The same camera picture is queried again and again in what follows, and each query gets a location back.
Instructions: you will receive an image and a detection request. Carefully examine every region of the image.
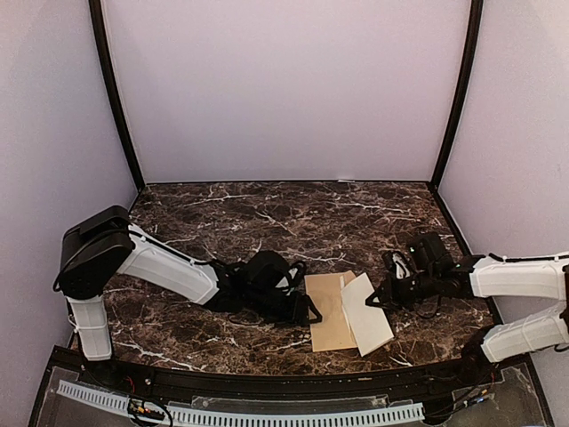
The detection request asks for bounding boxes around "grey paper sheet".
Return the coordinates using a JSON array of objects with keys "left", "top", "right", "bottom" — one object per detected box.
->
[{"left": 341, "top": 273, "right": 395, "bottom": 357}]

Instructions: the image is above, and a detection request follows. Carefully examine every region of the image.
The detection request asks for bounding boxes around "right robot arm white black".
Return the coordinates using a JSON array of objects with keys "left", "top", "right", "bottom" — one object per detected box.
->
[{"left": 365, "top": 248, "right": 568, "bottom": 386}]

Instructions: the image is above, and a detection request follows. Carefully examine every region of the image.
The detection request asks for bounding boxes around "brown paper envelope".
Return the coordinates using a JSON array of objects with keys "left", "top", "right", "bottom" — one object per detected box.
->
[{"left": 305, "top": 270, "right": 357, "bottom": 352}]

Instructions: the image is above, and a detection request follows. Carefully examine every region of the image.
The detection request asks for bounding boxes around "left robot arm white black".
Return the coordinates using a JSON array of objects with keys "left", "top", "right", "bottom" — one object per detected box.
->
[{"left": 52, "top": 205, "right": 323, "bottom": 388}]

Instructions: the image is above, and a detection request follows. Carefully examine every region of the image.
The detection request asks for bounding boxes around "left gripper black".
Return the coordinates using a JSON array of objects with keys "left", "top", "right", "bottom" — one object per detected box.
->
[{"left": 245, "top": 286, "right": 322, "bottom": 326}]

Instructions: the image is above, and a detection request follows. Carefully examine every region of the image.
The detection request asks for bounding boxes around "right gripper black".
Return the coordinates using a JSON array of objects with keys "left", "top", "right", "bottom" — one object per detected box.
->
[{"left": 366, "top": 268, "right": 439, "bottom": 311}]

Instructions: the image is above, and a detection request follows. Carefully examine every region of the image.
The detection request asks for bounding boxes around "black front table rail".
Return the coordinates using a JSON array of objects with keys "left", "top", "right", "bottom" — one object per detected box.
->
[{"left": 52, "top": 342, "right": 503, "bottom": 401}]

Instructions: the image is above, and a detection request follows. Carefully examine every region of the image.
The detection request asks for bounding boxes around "white slotted cable duct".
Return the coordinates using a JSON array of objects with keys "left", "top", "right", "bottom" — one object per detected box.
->
[{"left": 56, "top": 380, "right": 425, "bottom": 426}]

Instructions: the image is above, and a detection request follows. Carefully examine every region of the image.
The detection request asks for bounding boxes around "black frame post left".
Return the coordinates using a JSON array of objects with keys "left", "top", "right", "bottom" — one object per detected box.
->
[{"left": 88, "top": 0, "right": 146, "bottom": 192}]

